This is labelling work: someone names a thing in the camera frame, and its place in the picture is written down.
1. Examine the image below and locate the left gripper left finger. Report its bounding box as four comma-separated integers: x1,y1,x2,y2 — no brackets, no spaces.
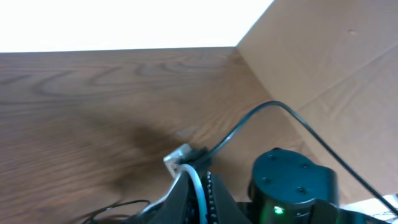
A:
124,172,199,224

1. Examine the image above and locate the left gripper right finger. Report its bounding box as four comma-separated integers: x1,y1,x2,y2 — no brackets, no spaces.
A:
205,171,251,224

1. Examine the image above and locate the white usb cable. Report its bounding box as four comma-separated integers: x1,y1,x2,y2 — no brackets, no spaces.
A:
138,143,208,224

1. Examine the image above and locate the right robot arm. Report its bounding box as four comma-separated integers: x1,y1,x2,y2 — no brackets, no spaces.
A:
238,148,382,224

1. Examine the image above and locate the cardboard side panel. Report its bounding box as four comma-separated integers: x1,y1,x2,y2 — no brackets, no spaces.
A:
238,0,397,195

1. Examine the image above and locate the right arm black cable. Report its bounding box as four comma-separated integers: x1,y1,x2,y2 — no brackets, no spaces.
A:
183,100,398,215

